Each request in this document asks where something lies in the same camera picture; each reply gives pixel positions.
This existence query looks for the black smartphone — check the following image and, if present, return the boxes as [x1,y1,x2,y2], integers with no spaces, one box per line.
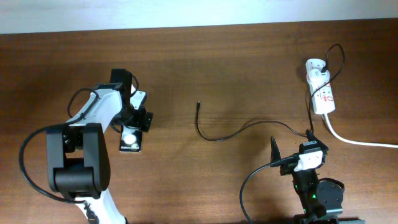
[119,126,143,152]

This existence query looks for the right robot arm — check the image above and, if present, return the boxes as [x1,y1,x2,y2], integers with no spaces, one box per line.
[271,130,345,223]

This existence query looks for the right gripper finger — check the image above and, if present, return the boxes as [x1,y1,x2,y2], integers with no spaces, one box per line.
[271,136,281,164]
[305,129,326,148]

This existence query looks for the white USB wall charger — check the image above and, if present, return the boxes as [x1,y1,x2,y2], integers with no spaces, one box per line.
[307,68,330,85]

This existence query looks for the white power strip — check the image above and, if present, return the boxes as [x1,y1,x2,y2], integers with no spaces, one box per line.
[305,58,335,115]

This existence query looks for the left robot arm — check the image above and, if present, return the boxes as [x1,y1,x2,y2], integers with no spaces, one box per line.
[46,68,153,223]

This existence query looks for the white power strip cord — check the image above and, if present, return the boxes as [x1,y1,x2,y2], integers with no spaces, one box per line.
[322,113,398,149]

